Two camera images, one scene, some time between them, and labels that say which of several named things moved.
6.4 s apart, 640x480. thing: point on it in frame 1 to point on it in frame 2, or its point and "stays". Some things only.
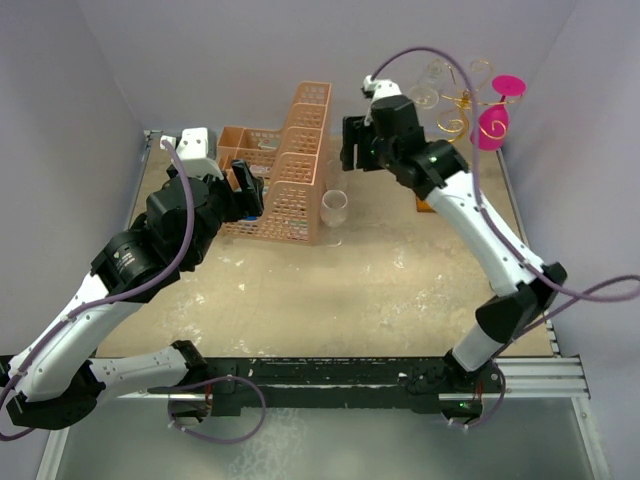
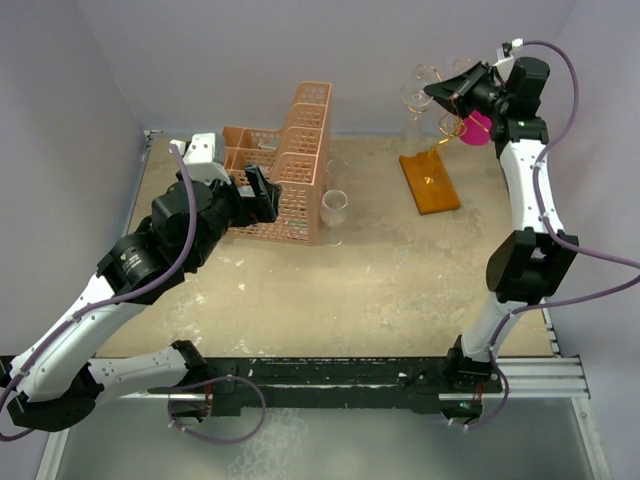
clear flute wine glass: [337, 179] stays
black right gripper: [352, 126] to [456, 87]
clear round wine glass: [334, 206] stays
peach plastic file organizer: [291, 161] stays
